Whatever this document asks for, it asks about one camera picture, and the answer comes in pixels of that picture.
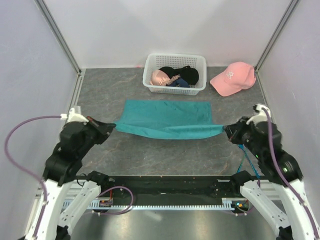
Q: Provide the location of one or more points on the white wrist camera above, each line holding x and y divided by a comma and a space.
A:
262, 113
74, 115

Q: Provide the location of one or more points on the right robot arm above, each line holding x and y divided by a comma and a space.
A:
297, 220

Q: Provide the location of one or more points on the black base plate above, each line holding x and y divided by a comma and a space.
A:
172, 189

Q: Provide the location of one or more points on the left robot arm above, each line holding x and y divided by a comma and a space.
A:
51, 222

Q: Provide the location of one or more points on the black garment in basket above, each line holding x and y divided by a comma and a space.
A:
189, 74

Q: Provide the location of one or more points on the pink baseball cap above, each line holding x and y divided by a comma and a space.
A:
236, 77

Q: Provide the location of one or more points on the navy blue garment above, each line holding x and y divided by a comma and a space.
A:
180, 83

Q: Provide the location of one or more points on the teal satin napkin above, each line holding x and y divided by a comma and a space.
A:
168, 119

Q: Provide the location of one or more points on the white plastic basket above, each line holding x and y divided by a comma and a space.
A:
157, 60

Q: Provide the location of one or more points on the light blue cable duct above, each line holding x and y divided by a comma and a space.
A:
227, 205

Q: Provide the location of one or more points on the peach satin garment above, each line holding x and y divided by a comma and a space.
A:
160, 78

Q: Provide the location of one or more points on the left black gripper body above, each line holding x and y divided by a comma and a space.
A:
93, 136

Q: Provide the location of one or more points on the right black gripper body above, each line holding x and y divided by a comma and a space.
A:
246, 134

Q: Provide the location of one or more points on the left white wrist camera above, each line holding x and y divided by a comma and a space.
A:
74, 115

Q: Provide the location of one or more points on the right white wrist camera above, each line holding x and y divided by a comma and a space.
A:
262, 113

